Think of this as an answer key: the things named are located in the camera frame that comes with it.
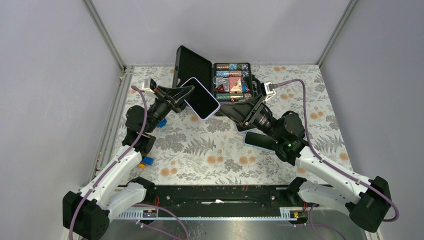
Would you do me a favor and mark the phone in light blue case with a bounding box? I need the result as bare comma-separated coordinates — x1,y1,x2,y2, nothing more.
244,131,276,151

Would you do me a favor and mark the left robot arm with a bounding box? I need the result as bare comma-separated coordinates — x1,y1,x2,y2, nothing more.
62,80,195,240

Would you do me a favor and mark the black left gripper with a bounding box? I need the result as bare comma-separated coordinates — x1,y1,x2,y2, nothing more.
145,85,197,133

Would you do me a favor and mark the phone in white case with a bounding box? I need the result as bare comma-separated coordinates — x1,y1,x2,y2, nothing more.
234,123,256,133

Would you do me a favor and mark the colourful toy brick stack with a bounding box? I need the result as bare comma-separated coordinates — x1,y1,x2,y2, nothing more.
138,156,154,169

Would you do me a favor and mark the phone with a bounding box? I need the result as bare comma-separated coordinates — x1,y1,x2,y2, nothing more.
244,131,276,151
180,77,221,121
234,123,256,133

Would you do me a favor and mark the floral table mat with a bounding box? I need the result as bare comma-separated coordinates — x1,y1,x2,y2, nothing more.
123,65,353,185

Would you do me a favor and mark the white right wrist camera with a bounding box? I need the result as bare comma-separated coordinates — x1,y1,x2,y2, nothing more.
260,82,276,102

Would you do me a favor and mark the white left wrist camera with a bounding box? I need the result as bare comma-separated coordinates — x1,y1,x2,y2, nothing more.
141,78,157,94

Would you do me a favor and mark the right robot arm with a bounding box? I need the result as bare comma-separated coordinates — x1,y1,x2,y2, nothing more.
220,96,392,233

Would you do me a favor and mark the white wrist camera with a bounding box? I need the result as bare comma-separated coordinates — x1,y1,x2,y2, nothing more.
141,78,157,94
260,82,276,102

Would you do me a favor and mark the black poker chip case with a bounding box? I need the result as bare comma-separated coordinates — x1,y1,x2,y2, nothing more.
172,45,261,105

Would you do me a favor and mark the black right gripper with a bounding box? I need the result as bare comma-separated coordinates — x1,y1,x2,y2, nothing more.
217,93,283,142

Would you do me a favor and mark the red playing card box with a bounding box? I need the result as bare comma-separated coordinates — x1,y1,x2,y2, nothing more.
228,76,243,93

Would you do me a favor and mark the blue toy car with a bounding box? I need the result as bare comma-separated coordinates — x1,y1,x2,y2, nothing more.
156,118,167,128

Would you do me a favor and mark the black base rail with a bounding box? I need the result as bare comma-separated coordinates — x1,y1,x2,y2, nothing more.
141,185,312,218

